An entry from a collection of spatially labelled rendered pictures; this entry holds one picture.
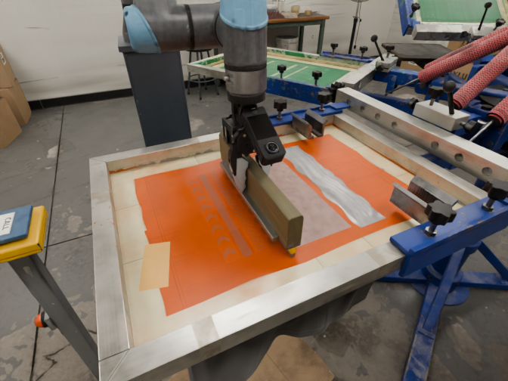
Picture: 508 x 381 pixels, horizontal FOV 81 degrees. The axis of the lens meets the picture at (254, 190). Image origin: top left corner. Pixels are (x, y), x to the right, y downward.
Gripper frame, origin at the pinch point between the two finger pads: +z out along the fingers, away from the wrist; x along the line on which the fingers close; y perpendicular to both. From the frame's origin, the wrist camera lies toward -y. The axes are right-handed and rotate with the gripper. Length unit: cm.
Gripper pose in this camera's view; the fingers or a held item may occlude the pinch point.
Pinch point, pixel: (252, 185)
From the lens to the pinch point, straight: 65.0
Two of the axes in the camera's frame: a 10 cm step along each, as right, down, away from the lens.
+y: -4.3, -5.2, 7.4
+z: 0.2, 8.2, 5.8
